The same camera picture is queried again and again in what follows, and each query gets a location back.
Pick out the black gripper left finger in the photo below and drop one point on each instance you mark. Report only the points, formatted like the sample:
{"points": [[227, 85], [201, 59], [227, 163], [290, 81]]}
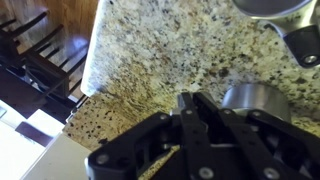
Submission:
{"points": [[196, 150]]}

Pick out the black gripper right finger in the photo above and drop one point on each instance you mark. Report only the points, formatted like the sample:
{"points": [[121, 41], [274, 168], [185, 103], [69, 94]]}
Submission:
{"points": [[253, 150]]}

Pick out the medium steel measuring cup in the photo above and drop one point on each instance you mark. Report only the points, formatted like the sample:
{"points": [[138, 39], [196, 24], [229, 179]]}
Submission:
{"points": [[263, 100]]}

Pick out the large steel measuring cup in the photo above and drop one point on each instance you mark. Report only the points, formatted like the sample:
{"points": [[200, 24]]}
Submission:
{"points": [[266, 6]]}

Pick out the dark wooden chair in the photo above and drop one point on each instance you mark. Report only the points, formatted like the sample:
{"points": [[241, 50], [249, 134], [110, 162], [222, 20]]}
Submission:
{"points": [[40, 70]]}

